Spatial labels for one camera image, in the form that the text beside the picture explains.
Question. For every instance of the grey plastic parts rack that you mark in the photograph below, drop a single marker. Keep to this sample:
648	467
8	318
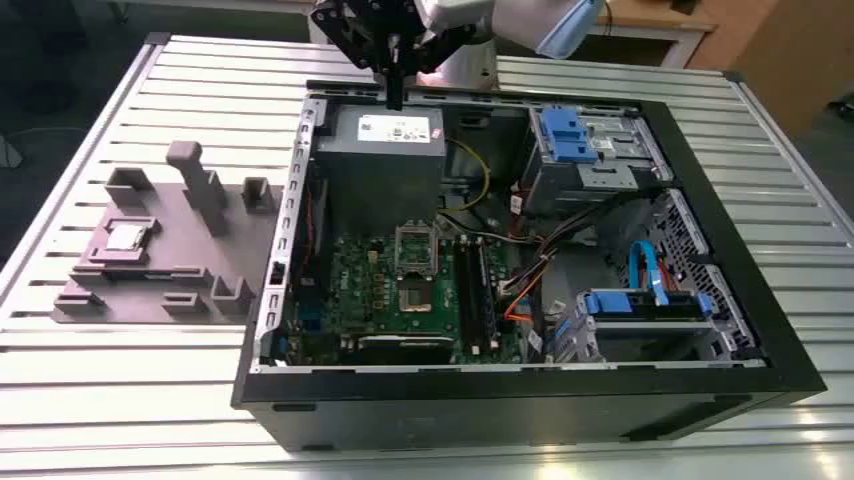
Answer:
173	240

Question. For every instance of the RAM stick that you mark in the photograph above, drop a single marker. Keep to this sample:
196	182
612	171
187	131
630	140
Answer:
143	274

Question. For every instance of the wooden cabinet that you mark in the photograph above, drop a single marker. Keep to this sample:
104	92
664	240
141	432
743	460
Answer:
787	50

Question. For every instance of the large blue drive clip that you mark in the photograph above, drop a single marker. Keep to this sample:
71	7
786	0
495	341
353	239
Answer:
563	122

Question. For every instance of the hard disk in blue carrier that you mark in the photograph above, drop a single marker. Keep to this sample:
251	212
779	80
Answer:
616	302

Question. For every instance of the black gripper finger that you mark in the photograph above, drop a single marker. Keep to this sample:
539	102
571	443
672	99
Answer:
347	40
440	50

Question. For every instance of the green motherboard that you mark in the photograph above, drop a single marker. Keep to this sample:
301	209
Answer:
360	300

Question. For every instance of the small blue drive clip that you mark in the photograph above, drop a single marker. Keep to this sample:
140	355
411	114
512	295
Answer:
575	151

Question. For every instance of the grey power supply unit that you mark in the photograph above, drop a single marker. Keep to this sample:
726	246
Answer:
380	175

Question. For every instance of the silver disk bay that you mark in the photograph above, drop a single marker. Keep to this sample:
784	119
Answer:
667	330

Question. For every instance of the blue expansion slot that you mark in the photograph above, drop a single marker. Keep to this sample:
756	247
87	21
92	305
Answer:
311	316

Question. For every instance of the black PC case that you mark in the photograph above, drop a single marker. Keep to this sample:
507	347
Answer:
467	400

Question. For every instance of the silver drive cage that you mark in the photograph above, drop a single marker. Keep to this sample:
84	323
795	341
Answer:
600	182

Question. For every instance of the black graphics card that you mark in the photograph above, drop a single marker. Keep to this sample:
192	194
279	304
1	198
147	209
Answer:
400	347

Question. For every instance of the CPU with silver top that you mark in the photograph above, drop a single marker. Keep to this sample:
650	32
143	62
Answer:
127	237

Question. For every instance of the CPU socket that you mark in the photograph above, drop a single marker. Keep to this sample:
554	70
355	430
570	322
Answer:
415	297

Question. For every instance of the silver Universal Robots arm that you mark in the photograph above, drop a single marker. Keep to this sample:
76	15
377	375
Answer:
474	70

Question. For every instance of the wooden desk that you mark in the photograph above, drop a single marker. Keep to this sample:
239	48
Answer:
667	21

